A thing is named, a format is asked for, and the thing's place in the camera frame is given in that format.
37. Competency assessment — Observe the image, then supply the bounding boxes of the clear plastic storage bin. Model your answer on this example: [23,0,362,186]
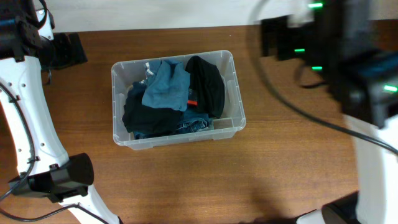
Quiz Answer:
[111,50,246,150]

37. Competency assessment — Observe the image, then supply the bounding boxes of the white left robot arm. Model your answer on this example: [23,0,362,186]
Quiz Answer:
[1,1,121,223]

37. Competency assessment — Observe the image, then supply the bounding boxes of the dark blue jeans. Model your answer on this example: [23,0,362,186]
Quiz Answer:
[133,111,210,139]

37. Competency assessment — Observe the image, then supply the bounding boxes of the blue shirt with plaid cuffs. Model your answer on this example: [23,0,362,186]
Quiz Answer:
[142,59,190,112]

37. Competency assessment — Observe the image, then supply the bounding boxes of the light blue jeans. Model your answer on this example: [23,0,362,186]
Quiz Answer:
[206,118,215,131]

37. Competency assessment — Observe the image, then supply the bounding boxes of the black garment with red tag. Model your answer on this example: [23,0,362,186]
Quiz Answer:
[185,55,225,118]

